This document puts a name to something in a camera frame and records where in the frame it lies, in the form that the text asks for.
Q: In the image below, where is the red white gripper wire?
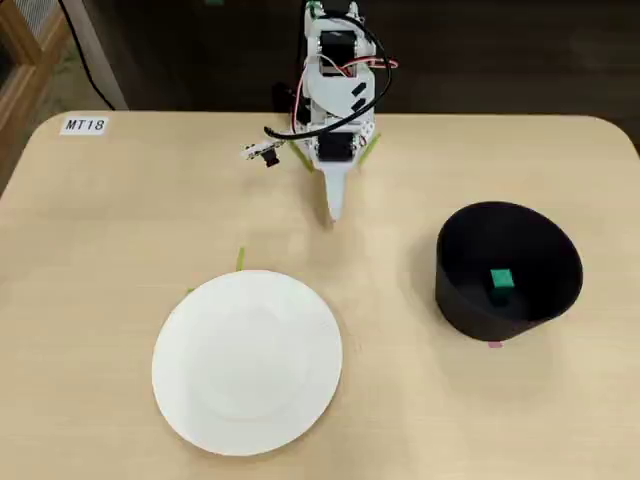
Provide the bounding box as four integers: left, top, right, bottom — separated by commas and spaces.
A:
319, 53, 402, 77

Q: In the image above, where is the black wall cable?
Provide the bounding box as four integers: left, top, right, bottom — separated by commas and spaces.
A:
57, 0, 115, 110

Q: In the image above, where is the green cube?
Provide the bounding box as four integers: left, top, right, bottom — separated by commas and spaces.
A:
489, 268, 516, 305

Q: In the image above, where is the white post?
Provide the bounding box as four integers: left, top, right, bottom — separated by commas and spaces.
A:
62, 0, 130, 111

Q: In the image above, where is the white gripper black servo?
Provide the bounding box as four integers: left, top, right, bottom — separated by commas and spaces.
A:
312, 129, 363, 224

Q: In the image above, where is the white MT18 label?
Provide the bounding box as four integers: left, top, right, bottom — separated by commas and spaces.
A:
59, 115, 110, 136

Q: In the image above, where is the black round bin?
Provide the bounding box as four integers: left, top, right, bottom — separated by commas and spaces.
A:
434, 200, 585, 344

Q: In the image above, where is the white paper plate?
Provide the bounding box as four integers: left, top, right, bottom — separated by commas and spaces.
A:
151, 269, 344, 458

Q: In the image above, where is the red white arm wire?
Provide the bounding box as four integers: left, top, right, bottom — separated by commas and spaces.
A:
293, 74, 311, 127

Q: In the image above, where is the black camera cable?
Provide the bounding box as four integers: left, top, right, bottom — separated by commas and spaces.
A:
263, 22, 397, 139

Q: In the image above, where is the long green tape strip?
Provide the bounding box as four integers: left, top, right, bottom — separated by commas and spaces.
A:
358, 132, 383, 169
291, 141, 317, 174

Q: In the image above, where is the wooden cabinet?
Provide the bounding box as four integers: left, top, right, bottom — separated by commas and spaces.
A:
0, 0, 71, 191

